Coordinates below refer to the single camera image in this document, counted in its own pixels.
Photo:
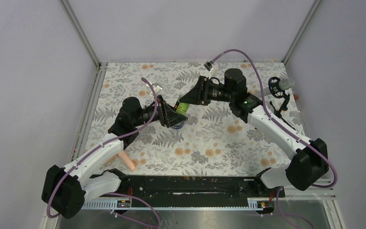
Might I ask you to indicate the silver microphone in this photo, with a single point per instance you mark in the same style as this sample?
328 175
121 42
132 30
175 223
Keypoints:
277 87

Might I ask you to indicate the green pill bottle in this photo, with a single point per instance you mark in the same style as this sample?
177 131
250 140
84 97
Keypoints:
181 108

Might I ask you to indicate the aluminium rail frame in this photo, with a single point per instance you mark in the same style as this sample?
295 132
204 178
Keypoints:
126 201

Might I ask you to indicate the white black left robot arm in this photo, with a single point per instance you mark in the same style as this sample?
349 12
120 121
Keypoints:
101 151

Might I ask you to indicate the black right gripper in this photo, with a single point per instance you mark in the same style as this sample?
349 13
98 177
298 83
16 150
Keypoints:
198 95

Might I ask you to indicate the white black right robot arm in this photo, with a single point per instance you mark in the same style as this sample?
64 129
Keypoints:
308 157

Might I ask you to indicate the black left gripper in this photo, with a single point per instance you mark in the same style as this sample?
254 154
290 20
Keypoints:
168 116

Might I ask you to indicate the floral patterned table mat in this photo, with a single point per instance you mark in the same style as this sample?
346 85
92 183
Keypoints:
212 141

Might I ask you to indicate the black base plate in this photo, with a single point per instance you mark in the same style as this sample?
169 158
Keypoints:
196 192

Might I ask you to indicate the wooden stick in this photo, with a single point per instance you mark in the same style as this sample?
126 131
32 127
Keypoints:
110 160

